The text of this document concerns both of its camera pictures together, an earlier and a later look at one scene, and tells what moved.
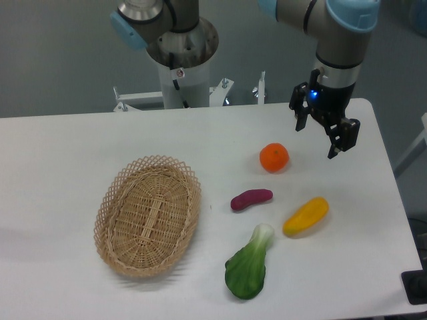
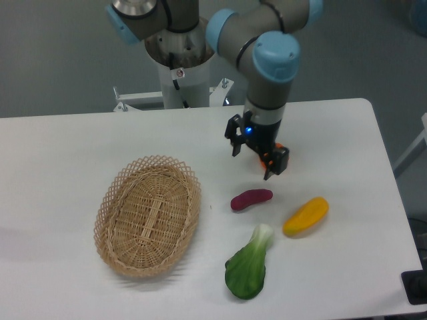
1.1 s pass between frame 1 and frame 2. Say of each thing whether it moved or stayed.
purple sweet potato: stayed
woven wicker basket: stayed
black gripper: moved
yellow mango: stayed
